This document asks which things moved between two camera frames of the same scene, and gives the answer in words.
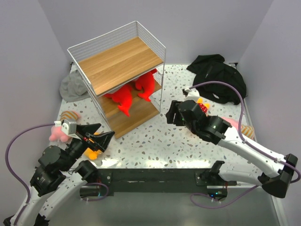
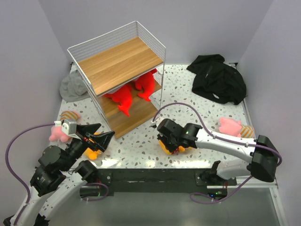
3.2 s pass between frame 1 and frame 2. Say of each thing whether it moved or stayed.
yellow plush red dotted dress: moved
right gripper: moved
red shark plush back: stayed
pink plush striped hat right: stayed
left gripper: stayed
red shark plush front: stayed
